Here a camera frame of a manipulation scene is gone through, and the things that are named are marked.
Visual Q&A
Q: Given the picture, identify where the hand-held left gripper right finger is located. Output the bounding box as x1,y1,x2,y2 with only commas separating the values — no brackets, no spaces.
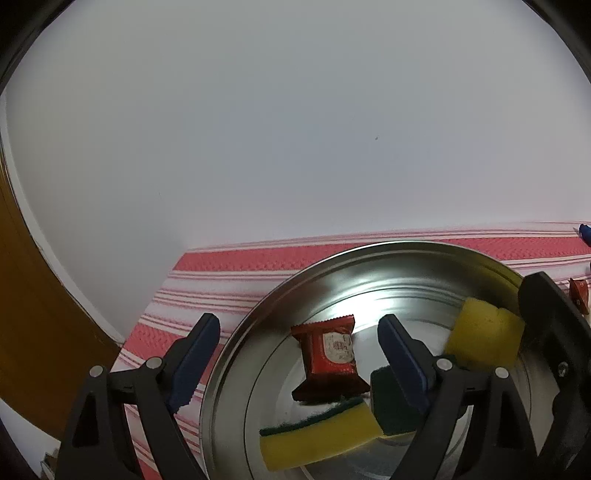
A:
378,314,539,480

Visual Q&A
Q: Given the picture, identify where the brown wooden furniture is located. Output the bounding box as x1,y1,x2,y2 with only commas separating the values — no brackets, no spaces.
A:
0,161,123,439

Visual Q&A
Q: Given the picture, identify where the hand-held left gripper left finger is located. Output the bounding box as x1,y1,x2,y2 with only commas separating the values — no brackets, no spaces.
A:
54,313,221,480

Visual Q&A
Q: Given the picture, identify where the round metal plate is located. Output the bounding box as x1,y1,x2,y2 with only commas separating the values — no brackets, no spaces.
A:
199,241,550,480

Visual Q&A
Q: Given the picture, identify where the yellow sponge green scouring pad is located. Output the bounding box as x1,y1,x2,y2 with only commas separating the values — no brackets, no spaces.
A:
259,398,384,472
444,296,526,370

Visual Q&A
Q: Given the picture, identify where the red snack packet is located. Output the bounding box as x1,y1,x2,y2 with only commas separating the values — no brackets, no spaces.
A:
569,277,590,315
291,314,370,403

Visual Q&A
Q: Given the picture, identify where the red white striped cloth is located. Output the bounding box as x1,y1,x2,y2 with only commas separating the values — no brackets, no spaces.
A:
111,220,591,480

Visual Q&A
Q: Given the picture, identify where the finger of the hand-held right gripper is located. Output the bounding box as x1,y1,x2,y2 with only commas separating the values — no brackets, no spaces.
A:
517,271,591,480

